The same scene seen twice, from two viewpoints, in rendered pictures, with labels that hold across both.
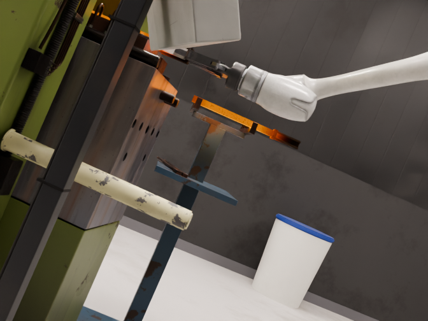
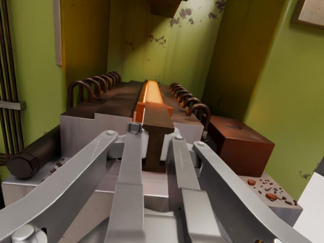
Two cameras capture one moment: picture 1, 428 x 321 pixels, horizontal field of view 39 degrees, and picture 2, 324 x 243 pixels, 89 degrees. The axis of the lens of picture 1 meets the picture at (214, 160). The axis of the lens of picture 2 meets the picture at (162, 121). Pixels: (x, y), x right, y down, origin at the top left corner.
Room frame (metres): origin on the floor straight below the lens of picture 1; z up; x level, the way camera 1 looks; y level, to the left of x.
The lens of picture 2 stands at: (1.65, 0.06, 1.07)
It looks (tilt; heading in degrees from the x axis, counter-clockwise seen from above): 19 degrees down; 78
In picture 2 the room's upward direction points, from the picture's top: 10 degrees clockwise
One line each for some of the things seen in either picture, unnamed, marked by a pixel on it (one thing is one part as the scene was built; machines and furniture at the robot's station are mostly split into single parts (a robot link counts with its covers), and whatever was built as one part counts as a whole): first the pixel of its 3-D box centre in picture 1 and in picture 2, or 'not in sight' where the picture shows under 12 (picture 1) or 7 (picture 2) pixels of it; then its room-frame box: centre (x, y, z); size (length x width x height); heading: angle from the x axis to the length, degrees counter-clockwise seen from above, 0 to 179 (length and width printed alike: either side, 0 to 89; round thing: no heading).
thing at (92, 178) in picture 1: (97, 179); not in sight; (1.30, 0.21, 0.62); 0.44 x 0.05 x 0.05; 85
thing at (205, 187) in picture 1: (193, 181); not in sight; (2.22, 0.04, 0.66); 0.40 x 0.30 x 0.02; 5
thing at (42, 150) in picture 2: (88, 32); (86, 114); (1.55, 0.43, 0.93); 0.40 x 0.03 x 0.03; 85
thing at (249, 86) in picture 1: (251, 83); not in sight; (1.65, -0.01, 1.00); 0.09 x 0.06 x 0.09; 175
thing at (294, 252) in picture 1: (290, 260); not in sight; (4.59, -0.84, 0.29); 0.48 x 0.48 x 0.58
